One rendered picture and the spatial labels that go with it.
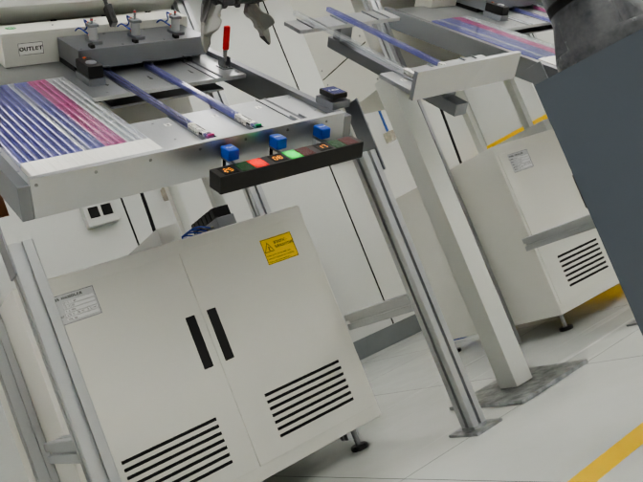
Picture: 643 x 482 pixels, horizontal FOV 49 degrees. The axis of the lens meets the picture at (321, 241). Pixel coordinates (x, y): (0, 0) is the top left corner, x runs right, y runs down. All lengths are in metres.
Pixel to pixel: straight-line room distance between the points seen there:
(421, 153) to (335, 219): 2.14
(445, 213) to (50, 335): 0.98
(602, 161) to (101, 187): 0.80
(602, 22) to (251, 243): 0.95
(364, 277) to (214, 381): 2.37
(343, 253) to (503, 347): 2.16
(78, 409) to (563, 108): 0.85
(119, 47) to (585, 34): 1.12
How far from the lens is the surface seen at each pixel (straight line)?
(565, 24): 1.09
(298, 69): 4.12
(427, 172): 1.75
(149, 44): 1.84
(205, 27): 1.42
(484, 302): 1.75
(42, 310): 1.20
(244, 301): 1.63
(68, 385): 1.18
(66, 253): 3.27
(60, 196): 1.24
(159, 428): 1.52
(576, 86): 1.05
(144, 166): 1.28
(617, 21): 1.07
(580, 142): 1.05
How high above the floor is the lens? 0.38
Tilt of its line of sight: 4 degrees up
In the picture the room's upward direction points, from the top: 22 degrees counter-clockwise
